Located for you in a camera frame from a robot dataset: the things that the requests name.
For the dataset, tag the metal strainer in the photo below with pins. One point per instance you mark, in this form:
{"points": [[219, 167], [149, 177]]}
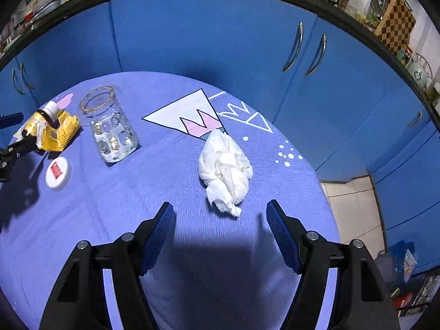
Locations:
{"points": [[376, 5]]}

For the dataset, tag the blue plastic bag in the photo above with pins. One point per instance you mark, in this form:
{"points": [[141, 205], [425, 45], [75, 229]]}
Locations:
{"points": [[400, 252]]}

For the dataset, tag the purple printed tablecloth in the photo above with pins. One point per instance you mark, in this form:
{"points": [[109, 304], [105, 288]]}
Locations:
{"points": [[154, 185]]}

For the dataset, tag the green kettle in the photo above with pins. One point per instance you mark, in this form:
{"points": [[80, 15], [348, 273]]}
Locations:
{"points": [[419, 74]]}

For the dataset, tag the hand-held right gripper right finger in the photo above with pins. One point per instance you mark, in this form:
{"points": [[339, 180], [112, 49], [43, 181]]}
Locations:
{"points": [[283, 237]]}

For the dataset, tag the yellow packaging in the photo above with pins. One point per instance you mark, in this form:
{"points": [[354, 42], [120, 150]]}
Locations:
{"points": [[58, 134]]}

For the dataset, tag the white lid with red label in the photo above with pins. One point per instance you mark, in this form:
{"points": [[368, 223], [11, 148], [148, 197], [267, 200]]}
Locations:
{"points": [[62, 180]]}

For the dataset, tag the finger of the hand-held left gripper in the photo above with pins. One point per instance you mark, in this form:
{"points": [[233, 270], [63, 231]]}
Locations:
{"points": [[10, 120], [20, 146]]}

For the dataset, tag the brown bottle with white cap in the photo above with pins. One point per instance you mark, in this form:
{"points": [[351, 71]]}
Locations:
{"points": [[52, 107]]}

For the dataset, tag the checkered wooden cutting board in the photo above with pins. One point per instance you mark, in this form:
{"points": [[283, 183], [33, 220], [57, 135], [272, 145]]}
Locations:
{"points": [[395, 20]]}

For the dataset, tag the white tissue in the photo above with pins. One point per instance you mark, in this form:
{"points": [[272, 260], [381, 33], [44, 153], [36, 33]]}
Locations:
{"points": [[223, 168]]}

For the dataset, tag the clear plastic cup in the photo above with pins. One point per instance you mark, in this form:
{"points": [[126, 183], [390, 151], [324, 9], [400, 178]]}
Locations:
{"points": [[113, 137]]}

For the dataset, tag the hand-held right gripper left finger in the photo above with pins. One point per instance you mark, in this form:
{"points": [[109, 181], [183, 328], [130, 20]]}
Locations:
{"points": [[158, 237]]}

